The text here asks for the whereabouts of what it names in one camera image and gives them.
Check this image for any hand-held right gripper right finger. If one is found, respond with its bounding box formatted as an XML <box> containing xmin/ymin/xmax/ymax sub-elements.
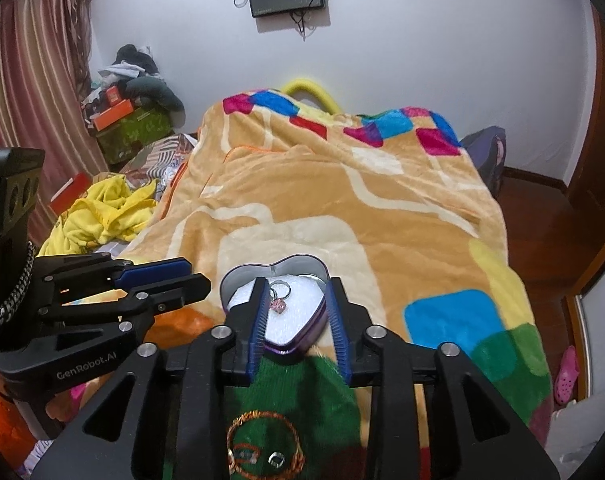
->
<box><xmin>324</xmin><ymin>277</ymin><xmax>564</xmax><ymax>480</ymax></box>

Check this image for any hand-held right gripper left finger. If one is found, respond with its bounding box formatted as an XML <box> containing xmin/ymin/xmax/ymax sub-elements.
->
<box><xmin>30</xmin><ymin>277</ymin><xmax>272</xmax><ymax>480</ymax></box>

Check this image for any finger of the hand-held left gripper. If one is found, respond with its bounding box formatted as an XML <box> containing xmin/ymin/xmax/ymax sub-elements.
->
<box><xmin>35</xmin><ymin>252</ymin><xmax>191</xmax><ymax>292</ymax></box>
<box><xmin>40</xmin><ymin>272</ymin><xmax>212</xmax><ymax>335</ymax></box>

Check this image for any pink stone ring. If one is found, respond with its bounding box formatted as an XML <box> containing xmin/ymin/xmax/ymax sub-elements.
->
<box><xmin>268</xmin><ymin>287</ymin><xmax>289</xmax><ymax>316</ymax></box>

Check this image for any purple heart-shaped tin box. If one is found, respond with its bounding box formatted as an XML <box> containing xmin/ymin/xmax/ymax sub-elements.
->
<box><xmin>220</xmin><ymin>255</ymin><xmax>331</xmax><ymax>357</ymax></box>

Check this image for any white foam insert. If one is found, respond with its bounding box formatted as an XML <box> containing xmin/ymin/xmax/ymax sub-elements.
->
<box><xmin>230</xmin><ymin>275</ymin><xmax>326</xmax><ymax>349</ymax></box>

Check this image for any red box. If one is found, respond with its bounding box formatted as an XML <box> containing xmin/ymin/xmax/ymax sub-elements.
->
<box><xmin>49</xmin><ymin>172</ymin><xmax>91</xmax><ymax>216</ymax></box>

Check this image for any yellow cloth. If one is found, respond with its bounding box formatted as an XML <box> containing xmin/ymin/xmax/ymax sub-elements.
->
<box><xmin>37</xmin><ymin>175</ymin><xmax>159</xmax><ymax>257</ymax></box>

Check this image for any copper twisted bangle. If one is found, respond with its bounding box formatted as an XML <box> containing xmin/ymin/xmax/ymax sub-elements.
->
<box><xmin>226</xmin><ymin>410</ymin><xmax>303</xmax><ymax>480</ymax></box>

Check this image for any orange printed blanket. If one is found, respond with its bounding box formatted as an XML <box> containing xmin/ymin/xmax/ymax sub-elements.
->
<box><xmin>116</xmin><ymin>89</ymin><xmax>554</xmax><ymax>480</ymax></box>

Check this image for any striped patterned cloth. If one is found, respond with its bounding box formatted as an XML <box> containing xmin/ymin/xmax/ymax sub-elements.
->
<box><xmin>121</xmin><ymin>133</ymin><xmax>199</xmax><ymax>197</ymax></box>

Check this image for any orange box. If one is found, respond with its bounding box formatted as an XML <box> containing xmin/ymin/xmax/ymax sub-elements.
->
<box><xmin>93</xmin><ymin>99</ymin><xmax>136</xmax><ymax>131</ymax></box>

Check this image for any green cardboard box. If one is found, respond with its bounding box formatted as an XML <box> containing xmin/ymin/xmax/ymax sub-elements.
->
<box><xmin>95</xmin><ymin>105</ymin><xmax>176</xmax><ymax>166</ymax></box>

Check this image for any striped pink curtain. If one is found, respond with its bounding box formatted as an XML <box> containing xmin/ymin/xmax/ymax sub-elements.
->
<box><xmin>0</xmin><ymin>0</ymin><xmax>109</xmax><ymax>241</ymax></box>

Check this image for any pile of dark clothes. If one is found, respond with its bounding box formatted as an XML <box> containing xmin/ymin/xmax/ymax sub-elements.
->
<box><xmin>98</xmin><ymin>44</ymin><xmax>186</xmax><ymax>114</ymax></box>

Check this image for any orange cloth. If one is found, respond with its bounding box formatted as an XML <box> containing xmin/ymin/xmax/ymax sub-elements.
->
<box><xmin>0</xmin><ymin>374</ymin><xmax>39</xmax><ymax>463</ymax></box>

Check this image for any dark bag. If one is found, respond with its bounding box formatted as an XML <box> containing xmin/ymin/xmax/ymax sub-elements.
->
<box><xmin>459</xmin><ymin>126</ymin><xmax>507</xmax><ymax>197</ymax></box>

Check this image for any pink clog shoe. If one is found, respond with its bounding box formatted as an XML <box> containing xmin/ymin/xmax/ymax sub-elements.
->
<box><xmin>554</xmin><ymin>345</ymin><xmax>581</xmax><ymax>406</ymax></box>

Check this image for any yellow foam tube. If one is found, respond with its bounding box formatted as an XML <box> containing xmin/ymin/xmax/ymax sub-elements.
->
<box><xmin>281</xmin><ymin>77</ymin><xmax>341</xmax><ymax>114</ymax></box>

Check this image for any wooden door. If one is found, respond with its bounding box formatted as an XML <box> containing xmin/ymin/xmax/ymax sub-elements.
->
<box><xmin>562</xmin><ymin>5</ymin><xmax>605</xmax><ymax>306</ymax></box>

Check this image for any black white braided cord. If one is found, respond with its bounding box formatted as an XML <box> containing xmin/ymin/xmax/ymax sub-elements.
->
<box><xmin>0</xmin><ymin>241</ymin><xmax>36</xmax><ymax>326</ymax></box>

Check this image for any black monitor cable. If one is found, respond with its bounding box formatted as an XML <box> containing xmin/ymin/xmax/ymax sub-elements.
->
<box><xmin>288</xmin><ymin>7</ymin><xmax>319</xmax><ymax>41</ymax></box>

